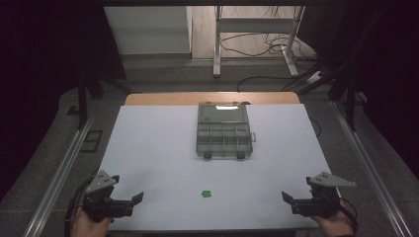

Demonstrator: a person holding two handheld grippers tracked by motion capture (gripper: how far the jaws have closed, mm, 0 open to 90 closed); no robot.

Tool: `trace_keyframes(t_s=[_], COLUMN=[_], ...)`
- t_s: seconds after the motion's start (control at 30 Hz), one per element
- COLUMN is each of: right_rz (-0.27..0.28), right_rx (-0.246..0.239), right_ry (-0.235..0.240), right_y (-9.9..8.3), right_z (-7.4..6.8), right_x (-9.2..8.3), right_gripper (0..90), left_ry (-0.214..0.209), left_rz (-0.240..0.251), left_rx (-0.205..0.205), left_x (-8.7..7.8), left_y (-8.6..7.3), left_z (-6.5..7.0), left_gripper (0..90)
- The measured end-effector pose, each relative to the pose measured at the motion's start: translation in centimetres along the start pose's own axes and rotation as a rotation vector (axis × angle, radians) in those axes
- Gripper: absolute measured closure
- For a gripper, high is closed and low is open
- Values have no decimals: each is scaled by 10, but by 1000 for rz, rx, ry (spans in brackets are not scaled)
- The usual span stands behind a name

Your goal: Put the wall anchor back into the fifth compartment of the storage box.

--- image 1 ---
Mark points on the white cabinet panel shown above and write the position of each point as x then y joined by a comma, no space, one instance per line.
148,29

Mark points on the clear plastic compartment box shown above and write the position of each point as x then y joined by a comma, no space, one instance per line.
224,138

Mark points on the black metal stand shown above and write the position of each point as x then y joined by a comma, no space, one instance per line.
82,98
351,98

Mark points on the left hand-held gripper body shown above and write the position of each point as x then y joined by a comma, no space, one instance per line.
99,204

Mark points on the person's right hand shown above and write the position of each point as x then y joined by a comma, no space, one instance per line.
334,225

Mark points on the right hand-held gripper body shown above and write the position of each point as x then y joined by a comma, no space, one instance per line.
321,204

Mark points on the small green plastic piece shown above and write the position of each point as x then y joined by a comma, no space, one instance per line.
206,194

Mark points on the person's left hand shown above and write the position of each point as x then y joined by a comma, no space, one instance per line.
87,227

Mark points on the white power strip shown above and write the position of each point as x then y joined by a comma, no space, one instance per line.
314,77

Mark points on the aluminium floor rail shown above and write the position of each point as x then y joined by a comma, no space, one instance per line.
62,177
369,171

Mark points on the white metal desk frame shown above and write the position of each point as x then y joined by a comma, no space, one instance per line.
216,49

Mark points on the white table board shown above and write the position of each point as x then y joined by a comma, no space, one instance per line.
158,158

